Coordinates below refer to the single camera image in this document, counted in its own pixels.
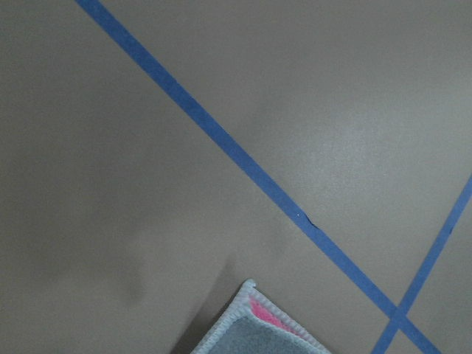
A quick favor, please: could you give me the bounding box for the pink towel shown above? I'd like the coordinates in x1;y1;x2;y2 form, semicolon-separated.
192;279;330;354

